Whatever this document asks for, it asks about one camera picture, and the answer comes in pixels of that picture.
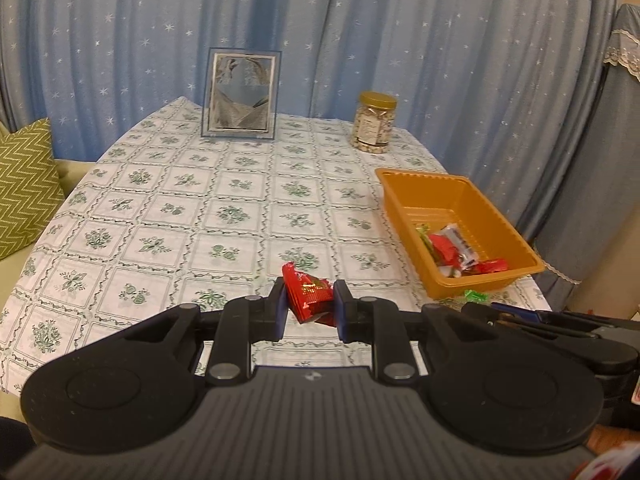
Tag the silver picture frame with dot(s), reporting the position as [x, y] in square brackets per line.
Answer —
[240, 95]

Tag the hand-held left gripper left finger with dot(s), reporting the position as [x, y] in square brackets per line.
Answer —
[279, 312]

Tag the cream sofa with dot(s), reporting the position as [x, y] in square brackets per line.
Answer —
[10, 310]

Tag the orange plastic tray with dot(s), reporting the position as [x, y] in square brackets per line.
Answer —
[435, 195]

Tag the floral tablecloth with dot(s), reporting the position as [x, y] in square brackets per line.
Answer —
[200, 220]

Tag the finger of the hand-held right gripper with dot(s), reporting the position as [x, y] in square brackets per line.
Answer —
[480, 310]
[515, 310]

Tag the green zigzag pillow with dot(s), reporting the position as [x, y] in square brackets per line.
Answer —
[25, 185]

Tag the blue star curtain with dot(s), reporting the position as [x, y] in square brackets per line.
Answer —
[350, 35]

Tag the glossy red candy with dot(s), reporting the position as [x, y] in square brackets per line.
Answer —
[310, 295]

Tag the white clear snack packet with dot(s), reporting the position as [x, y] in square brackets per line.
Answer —
[452, 272]

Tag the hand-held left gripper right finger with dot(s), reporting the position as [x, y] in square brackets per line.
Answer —
[342, 312]

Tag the red white printed clothing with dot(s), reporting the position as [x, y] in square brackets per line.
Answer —
[610, 467]

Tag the nut jar with yellow lid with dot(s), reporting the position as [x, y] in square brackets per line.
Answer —
[372, 127]

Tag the blue lace-trimmed furniture cover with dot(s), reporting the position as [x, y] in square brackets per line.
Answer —
[600, 160]

